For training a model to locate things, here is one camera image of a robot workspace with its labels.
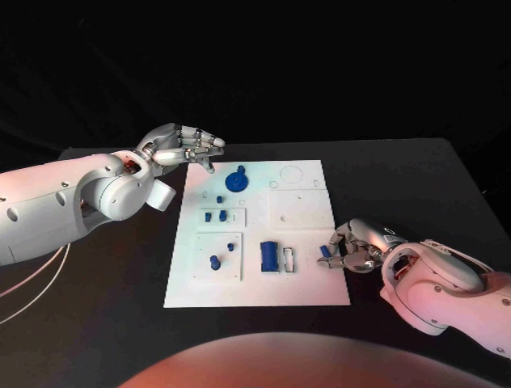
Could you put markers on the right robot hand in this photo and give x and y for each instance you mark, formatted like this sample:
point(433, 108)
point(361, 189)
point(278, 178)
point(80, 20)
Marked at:
point(364, 242)

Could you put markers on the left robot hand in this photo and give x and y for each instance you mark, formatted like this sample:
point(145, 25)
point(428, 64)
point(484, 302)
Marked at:
point(172, 142)

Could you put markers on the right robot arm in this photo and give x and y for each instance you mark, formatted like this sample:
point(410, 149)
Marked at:
point(456, 297)

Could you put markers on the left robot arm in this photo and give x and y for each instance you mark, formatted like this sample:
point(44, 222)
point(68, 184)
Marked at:
point(41, 200)

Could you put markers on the white task board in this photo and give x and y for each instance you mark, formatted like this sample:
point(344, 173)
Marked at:
point(256, 285)

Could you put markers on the white rectangular block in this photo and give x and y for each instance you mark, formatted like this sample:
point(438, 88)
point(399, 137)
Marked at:
point(289, 259)

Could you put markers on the blue gear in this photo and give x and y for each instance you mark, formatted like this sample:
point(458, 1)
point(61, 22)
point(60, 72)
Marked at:
point(237, 181)

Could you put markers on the blue rectangular block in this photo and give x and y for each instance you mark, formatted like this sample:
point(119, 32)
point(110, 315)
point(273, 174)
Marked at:
point(269, 256)

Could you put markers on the blue cylinder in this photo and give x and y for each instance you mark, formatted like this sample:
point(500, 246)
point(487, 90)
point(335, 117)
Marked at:
point(214, 262)

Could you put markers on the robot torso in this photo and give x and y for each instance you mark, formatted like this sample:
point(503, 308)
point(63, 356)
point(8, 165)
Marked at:
point(308, 360)

